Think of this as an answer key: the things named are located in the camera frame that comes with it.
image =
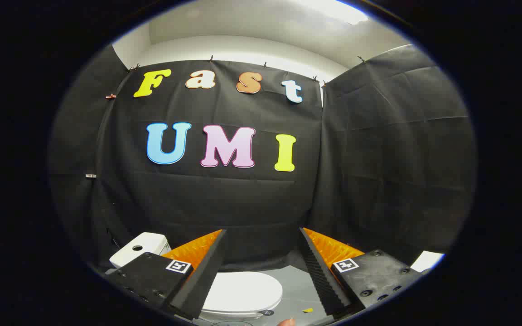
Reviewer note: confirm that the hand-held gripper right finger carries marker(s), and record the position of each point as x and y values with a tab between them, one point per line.
320	271

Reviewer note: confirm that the white toilet tank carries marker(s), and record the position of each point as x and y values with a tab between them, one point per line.
145	244

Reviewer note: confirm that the white object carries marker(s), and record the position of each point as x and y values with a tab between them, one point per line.
426	261

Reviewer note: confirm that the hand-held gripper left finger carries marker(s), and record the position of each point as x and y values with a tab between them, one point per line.
206	271

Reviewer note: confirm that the black backdrop cloth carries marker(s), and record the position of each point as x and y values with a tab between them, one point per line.
243	203

